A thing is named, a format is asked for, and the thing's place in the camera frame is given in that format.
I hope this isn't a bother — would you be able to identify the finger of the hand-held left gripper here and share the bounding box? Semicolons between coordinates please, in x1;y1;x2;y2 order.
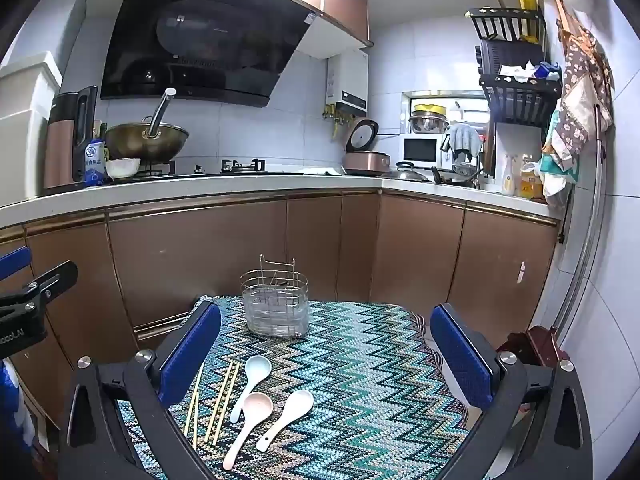
0;247;32;281
0;260;79;313

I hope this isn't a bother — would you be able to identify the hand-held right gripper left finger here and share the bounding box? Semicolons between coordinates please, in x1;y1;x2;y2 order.
59;302;223;480

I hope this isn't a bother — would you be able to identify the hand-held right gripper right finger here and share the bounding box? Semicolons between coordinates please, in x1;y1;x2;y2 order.
430;303;594;480

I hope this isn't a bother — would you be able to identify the wire utensil holder with tray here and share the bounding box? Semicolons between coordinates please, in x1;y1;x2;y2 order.
241;254;311;339

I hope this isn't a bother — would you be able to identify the red wooden stool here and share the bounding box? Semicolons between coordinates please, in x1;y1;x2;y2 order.
494;325;564;367

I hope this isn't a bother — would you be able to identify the zigzag knitted table cloth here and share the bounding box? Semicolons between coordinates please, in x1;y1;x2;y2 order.
115;295;472;480

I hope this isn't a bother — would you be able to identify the blue and white carton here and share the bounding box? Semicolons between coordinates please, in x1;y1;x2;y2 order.
83;139;109;186

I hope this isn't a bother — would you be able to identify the brown electric kettle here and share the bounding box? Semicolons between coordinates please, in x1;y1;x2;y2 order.
44;85;99;192

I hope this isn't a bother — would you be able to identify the white bowl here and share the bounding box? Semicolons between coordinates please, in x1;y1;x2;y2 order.
105;158;142;180

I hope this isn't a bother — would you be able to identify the white refrigerator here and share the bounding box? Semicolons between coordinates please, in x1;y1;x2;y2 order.
0;51;64;206

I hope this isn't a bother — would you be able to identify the white kitchen countertop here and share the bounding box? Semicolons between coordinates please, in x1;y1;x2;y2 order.
0;169;565;222

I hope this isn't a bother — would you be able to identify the black frying pan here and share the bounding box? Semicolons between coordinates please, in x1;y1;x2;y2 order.
431;165;482;189

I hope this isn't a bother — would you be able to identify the white spray bottle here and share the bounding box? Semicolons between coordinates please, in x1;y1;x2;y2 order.
501;154;519;196

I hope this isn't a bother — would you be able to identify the yellow oil bottle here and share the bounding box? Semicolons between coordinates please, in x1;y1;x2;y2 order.
519;155;544;199

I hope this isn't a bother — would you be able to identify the glass pot lid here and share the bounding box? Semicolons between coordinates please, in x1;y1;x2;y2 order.
382;161;431;182

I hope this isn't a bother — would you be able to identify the black gas stove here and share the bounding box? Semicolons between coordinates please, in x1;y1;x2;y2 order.
135;157;307;177

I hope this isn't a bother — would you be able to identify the white microwave oven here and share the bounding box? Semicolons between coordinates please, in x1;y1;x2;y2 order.
402;133;452;170

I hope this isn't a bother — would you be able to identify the grey towel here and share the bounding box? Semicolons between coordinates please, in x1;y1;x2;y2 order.
446;123;484;159

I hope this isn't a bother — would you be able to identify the green and white plastic bag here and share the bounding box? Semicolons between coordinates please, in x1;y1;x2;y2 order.
539;109;572;203

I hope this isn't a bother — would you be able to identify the pink rice cooker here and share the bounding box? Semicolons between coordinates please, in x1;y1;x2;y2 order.
342;117;392;176

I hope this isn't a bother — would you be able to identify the stainless steel bowl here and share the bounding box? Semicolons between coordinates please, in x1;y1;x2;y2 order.
408;114;450;135

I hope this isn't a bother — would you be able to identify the black range hood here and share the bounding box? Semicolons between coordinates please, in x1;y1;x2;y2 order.
100;0;322;109

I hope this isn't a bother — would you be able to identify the patterned brown apron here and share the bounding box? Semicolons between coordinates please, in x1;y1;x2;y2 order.
552;0;615;157

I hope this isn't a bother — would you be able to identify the white water heater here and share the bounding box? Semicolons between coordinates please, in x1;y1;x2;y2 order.
326;50;370;114

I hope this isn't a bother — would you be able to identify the brown upper cabinet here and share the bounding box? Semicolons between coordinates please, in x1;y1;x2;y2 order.
290;0;374;59

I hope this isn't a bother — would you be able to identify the dark wok with handle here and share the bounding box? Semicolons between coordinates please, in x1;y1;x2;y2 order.
103;87;190;164

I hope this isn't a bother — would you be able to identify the metal door rail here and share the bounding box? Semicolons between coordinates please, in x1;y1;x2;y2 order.
549;104;609;343

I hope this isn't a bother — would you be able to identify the black wall rack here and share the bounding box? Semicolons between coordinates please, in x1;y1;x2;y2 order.
468;7;564;129

